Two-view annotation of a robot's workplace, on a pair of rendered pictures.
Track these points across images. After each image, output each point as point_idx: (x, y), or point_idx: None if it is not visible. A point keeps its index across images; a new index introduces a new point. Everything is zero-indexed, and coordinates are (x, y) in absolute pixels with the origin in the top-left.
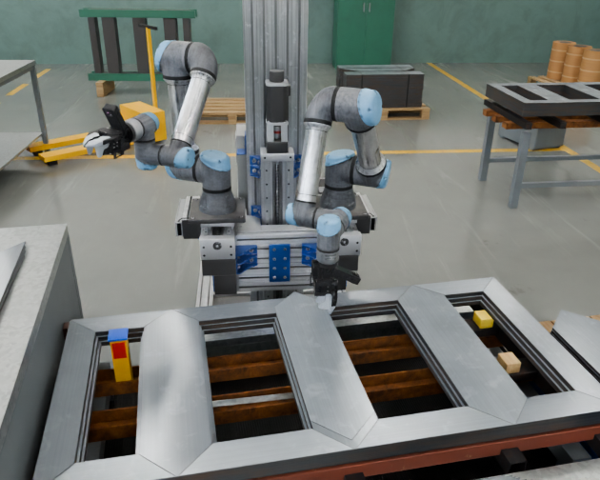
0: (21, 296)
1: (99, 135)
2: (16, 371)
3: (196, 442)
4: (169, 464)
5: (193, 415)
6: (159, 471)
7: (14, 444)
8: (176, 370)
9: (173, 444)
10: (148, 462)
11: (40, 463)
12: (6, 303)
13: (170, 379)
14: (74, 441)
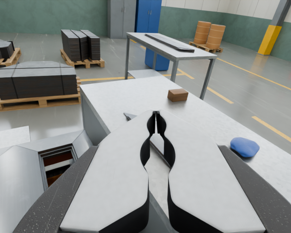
0: (165, 180)
1: (171, 199)
2: (105, 121)
3: (0, 162)
4: (19, 149)
5: (0, 179)
6: (24, 145)
7: (95, 125)
8: (13, 222)
9: (16, 159)
10: (31, 148)
11: (88, 140)
12: (168, 169)
13: (20, 208)
14: (77, 151)
